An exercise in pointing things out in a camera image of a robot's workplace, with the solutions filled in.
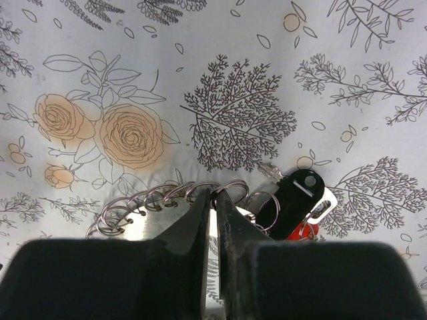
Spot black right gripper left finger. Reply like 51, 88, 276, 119
1, 190, 210, 319

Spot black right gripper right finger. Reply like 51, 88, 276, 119
216, 191, 426, 319

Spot red tag key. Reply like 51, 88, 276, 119
286, 222, 319, 241

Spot black tag key set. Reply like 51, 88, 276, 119
251, 163, 338, 241

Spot floral tablecloth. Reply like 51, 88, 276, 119
0, 0, 427, 320

